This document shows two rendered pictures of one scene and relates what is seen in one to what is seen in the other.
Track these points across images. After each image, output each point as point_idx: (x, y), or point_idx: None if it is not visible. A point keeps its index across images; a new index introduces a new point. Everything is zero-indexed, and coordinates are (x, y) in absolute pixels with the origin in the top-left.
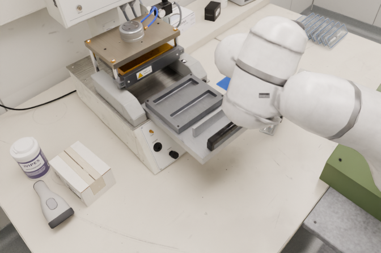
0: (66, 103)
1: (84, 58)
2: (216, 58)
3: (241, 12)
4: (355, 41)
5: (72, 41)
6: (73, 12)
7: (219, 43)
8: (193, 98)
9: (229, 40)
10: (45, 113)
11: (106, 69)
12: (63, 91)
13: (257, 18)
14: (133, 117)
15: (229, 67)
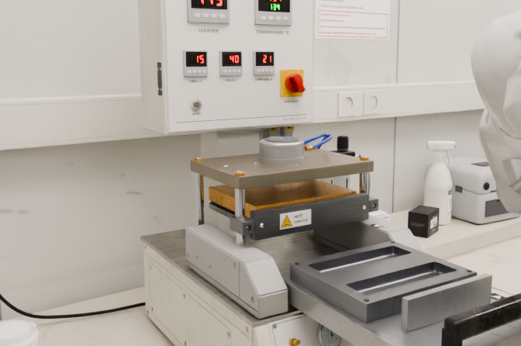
0: (116, 322)
1: (178, 230)
2: (479, 53)
3: (479, 232)
4: None
5: (162, 221)
6: (186, 109)
7: (482, 30)
8: (401, 268)
9: (508, 15)
10: (71, 331)
11: None
12: (119, 305)
13: (513, 247)
14: (260, 290)
15: (512, 54)
